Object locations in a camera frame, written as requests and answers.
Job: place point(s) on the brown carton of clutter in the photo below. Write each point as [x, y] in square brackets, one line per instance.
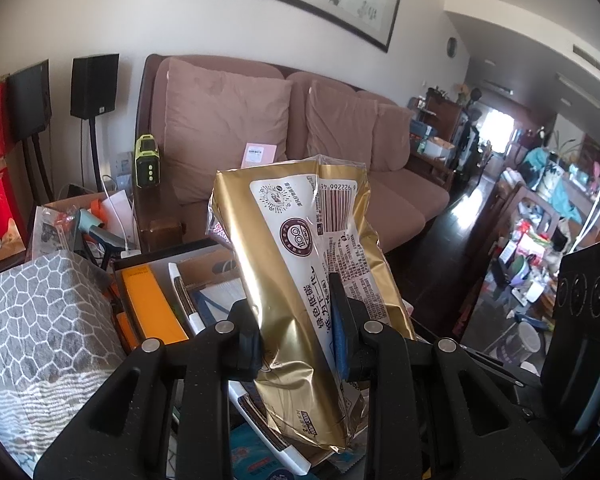
[60, 205]

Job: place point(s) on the gold tissue pack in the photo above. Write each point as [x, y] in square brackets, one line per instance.
[290, 310]

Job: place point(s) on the long orange box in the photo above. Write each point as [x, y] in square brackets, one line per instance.
[150, 300]

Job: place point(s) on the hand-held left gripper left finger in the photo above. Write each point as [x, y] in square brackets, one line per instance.
[250, 350]

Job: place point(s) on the white paper sheet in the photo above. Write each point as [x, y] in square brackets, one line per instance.
[117, 215]

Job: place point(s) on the dark wooden cabinet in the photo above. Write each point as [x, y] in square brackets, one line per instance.
[440, 110]

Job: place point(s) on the white power strip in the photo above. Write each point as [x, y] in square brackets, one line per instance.
[122, 165]

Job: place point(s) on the black speaker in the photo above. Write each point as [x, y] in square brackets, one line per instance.
[30, 100]
[95, 85]

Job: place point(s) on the white cardboard box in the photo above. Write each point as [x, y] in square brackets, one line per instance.
[200, 270]

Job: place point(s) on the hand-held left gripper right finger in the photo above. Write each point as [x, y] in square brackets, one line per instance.
[339, 350]

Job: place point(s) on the round wall clock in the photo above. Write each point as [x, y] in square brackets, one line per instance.
[452, 47]

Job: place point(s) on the brown sofa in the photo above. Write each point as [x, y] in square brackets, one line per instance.
[405, 195]

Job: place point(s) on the pink box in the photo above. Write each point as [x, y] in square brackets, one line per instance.
[258, 155]

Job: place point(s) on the teal glue gun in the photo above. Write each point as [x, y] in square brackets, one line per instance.
[87, 220]

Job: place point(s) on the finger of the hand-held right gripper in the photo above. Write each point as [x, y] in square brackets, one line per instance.
[510, 380]

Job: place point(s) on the black chair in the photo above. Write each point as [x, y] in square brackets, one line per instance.
[145, 260]

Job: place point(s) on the blue printed packet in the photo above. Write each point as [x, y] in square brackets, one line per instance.
[250, 455]

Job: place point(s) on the green black radio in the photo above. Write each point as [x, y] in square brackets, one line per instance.
[147, 165]

